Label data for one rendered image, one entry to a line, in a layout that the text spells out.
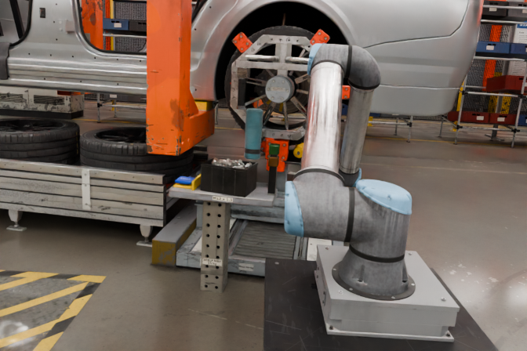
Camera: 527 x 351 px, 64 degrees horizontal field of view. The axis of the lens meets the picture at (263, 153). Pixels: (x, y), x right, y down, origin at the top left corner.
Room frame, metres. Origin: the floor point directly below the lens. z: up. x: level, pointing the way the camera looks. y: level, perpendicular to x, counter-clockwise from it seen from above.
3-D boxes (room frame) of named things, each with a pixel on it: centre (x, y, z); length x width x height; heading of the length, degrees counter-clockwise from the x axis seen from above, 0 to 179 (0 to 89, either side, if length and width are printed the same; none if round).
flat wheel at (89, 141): (2.52, 0.76, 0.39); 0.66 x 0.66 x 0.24
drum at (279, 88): (2.22, -0.07, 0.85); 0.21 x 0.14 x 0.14; 173
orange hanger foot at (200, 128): (2.38, 0.43, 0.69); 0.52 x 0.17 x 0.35; 173
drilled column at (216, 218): (1.70, 0.18, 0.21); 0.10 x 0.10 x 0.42; 83
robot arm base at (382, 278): (1.10, -0.33, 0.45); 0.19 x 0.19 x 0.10
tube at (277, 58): (2.18, 0.04, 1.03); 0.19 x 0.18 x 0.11; 173
